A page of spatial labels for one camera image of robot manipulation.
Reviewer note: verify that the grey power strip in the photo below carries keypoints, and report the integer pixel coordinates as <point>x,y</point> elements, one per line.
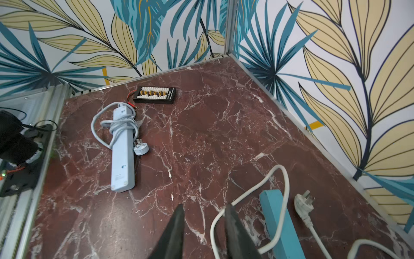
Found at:
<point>122,174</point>

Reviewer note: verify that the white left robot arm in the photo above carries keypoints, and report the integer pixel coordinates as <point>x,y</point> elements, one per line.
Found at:
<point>15,148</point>

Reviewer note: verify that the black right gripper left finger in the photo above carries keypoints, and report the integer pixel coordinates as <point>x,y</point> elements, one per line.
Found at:
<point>170,244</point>

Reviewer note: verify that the black charging board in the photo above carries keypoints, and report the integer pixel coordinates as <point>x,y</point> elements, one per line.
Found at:
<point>154,95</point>

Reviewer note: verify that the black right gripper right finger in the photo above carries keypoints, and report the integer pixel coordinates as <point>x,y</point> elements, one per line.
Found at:
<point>238,242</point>

